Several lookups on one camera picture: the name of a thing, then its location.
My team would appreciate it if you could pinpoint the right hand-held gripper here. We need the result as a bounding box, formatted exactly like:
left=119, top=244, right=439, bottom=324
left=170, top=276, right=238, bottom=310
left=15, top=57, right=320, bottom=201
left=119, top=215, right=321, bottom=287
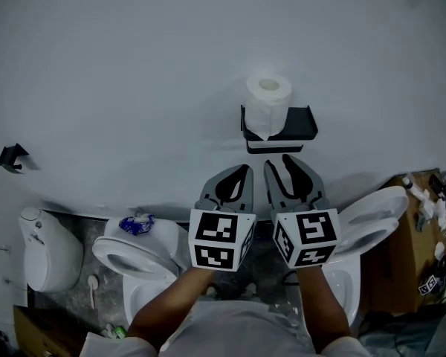
left=264, top=153, right=342, bottom=270

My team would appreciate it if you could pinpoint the black wall shelf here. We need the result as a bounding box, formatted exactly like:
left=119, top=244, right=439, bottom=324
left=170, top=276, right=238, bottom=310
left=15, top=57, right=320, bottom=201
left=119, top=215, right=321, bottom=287
left=240, top=104, right=319, bottom=155

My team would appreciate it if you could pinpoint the small black-white patterned cube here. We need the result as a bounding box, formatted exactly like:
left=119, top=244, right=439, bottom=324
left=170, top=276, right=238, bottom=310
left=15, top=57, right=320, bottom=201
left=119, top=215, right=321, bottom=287
left=418, top=275, right=439, bottom=297

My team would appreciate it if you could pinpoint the blue crumpled packet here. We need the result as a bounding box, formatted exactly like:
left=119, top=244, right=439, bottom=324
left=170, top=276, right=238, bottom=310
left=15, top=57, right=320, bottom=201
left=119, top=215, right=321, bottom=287
left=118, top=213, right=155, bottom=237

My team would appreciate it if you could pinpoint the person's left forearm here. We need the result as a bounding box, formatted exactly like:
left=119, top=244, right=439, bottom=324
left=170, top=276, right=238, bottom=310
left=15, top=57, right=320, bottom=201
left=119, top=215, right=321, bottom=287
left=128, top=266, right=215, bottom=344

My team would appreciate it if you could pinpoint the person's right forearm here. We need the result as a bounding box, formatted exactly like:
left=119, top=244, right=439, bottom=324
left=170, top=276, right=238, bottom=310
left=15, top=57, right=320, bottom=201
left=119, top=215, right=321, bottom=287
left=296, top=264, right=352, bottom=353

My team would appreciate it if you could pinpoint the small black wall holder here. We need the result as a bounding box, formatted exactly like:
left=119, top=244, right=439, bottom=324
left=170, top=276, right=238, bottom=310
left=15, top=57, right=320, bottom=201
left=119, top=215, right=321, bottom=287
left=0, top=143, right=30, bottom=174

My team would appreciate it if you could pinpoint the person's white shirt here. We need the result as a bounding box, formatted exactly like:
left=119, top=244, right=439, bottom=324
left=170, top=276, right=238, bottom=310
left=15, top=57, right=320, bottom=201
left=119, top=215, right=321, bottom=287
left=80, top=299, right=372, bottom=357

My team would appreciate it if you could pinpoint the white plastic bottle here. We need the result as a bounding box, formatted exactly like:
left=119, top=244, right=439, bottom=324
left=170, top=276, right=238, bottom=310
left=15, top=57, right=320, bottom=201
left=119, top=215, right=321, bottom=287
left=401, top=175, right=428, bottom=200

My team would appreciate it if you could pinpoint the white toilet with tall lid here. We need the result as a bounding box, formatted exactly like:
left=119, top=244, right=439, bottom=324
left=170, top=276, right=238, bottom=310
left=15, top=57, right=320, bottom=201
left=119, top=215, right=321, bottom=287
left=285, top=185, right=410, bottom=329

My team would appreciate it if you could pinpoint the white toilet with round tank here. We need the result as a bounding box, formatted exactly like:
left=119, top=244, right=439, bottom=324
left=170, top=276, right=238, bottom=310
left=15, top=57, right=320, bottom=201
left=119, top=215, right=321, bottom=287
left=91, top=213, right=189, bottom=327

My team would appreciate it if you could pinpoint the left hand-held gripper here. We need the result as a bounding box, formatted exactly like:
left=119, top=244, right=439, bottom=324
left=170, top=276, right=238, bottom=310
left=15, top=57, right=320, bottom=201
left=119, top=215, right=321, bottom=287
left=188, top=164, right=257, bottom=273

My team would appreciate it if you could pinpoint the white toilet paper roll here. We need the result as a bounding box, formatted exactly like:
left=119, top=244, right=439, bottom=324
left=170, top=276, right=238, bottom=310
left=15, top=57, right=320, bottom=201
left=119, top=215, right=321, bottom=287
left=244, top=74, right=293, bottom=141

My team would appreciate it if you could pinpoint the black flat device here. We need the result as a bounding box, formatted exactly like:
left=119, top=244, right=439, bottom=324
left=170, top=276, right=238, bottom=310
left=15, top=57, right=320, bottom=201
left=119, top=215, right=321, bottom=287
left=429, top=175, right=446, bottom=196

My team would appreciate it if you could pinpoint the white urinal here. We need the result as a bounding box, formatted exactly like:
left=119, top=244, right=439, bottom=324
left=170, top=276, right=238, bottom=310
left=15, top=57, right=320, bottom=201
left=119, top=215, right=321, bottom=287
left=17, top=207, right=85, bottom=293

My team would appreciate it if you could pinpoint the large cardboard box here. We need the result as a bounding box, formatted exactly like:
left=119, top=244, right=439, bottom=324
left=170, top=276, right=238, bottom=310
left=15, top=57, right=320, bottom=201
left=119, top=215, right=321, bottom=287
left=360, top=169, right=446, bottom=314

